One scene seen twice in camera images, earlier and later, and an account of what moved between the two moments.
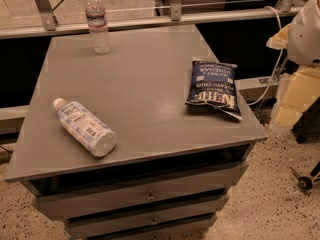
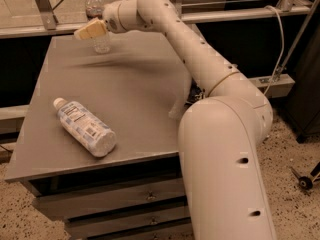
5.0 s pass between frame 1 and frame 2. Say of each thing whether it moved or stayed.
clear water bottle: stayed
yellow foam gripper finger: moved
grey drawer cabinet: stayed
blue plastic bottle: stayed
